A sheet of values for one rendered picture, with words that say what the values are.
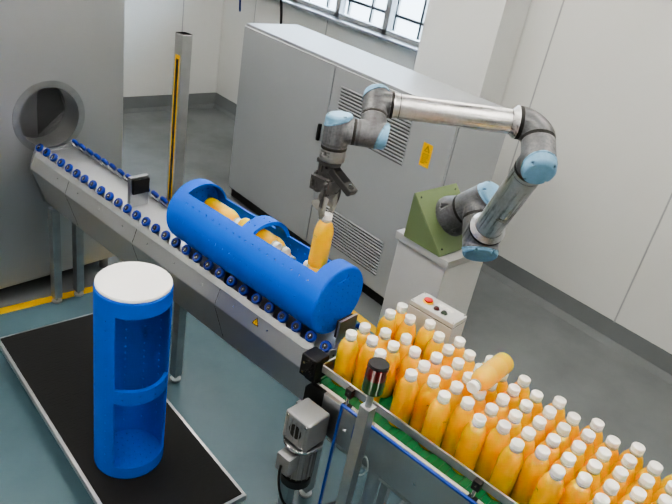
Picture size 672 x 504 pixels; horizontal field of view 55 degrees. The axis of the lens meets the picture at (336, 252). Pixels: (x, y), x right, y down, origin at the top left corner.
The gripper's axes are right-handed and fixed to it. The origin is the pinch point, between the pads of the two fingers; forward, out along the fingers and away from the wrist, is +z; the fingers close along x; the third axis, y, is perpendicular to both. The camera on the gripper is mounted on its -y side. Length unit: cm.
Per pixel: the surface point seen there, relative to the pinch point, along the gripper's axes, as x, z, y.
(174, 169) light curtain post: -31, 38, 130
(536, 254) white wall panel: -282, 110, 18
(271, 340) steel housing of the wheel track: 13, 54, 7
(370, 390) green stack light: 38, 22, -56
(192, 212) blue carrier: 11, 23, 61
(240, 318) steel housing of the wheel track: 13, 54, 25
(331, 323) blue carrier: 0.7, 40.2, -11.5
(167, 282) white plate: 38, 36, 39
